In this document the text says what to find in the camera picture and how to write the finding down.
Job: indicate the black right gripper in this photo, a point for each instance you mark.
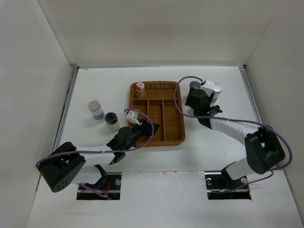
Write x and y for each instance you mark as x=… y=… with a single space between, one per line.
x=189 y=100

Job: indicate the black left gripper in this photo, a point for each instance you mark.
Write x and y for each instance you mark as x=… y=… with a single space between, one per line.
x=146 y=128

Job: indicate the pink cap spice bottle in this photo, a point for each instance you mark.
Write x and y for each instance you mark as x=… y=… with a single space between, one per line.
x=140 y=90

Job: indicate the silver cap blue label bottle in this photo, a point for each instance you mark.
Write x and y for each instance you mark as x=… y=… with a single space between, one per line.
x=96 y=110

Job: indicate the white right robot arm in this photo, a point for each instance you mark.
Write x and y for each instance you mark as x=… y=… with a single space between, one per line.
x=263 y=149

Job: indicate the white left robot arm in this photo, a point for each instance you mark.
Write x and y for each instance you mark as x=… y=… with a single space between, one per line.
x=60 y=168

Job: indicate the brown wicker tray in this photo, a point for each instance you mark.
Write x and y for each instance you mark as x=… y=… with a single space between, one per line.
x=161 y=104

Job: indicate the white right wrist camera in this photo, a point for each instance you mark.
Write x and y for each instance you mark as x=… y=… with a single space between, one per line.
x=208 y=86

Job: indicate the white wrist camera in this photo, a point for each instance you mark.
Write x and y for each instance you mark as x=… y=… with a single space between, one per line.
x=208 y=86
x=132 y=117

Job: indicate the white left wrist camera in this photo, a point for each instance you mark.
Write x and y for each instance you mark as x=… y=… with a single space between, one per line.
x=132 y=117

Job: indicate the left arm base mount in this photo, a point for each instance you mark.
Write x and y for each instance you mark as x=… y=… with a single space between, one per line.
x=107 y=187

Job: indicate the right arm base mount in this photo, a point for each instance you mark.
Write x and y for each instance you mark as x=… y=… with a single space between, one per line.
x=219 y=188

